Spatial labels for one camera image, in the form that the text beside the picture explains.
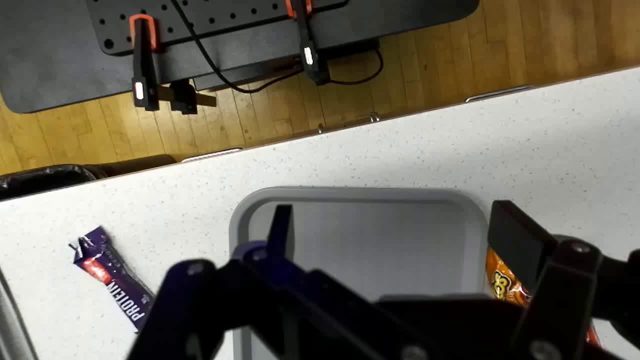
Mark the orange snack bag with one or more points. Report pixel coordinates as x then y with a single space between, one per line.
503 281

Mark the black block foot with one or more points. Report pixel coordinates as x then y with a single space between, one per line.
184 96

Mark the purple protein candy bar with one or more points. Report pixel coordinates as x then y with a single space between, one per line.
115 278

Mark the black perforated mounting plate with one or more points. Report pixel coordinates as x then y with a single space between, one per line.
201 16

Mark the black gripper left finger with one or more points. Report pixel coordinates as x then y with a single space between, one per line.
280 301

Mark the black pegboard panel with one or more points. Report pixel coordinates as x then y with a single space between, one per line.
61 67

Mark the orange black bar clamp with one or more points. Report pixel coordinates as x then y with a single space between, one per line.
145 67
308 47

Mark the black garbage bag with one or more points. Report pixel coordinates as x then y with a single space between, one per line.
61 177

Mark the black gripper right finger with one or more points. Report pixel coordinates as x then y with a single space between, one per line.
566 281

